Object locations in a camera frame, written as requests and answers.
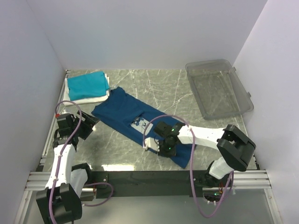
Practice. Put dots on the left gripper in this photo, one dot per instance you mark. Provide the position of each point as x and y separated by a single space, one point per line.
88 123

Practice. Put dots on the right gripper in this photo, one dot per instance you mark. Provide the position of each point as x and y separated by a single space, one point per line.
171 153

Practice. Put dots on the dark blue t-shirt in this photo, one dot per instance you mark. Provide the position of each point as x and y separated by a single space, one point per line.
130 116

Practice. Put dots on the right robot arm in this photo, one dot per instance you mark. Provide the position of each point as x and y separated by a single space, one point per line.
235 147

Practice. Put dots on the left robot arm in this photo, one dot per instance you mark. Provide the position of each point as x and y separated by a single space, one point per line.
59 202

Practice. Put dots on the white folded t-shirt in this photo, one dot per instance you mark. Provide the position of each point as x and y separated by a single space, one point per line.
67 101

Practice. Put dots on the teal folded t-shirt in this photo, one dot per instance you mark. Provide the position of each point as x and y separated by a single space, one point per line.
91 85

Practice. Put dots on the clear plastic bin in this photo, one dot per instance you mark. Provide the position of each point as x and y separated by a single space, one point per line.
217 89

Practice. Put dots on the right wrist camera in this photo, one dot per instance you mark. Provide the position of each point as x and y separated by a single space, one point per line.
151 143

